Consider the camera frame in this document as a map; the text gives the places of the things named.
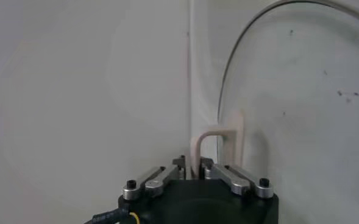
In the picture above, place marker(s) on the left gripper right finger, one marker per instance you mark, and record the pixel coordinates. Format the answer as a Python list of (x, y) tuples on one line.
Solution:
[(231, 179)]

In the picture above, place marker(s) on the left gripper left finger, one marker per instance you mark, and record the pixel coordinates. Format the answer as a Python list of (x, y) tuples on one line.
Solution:
[(164, 179)]

